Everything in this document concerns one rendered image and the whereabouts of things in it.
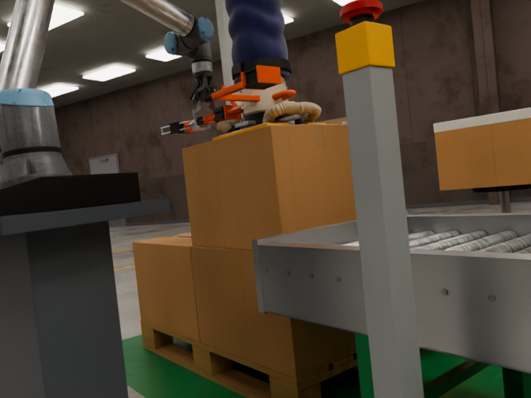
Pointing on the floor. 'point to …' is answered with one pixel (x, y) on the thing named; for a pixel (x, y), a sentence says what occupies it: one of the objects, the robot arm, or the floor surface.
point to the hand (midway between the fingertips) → (205, 120)
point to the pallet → (234, 378)
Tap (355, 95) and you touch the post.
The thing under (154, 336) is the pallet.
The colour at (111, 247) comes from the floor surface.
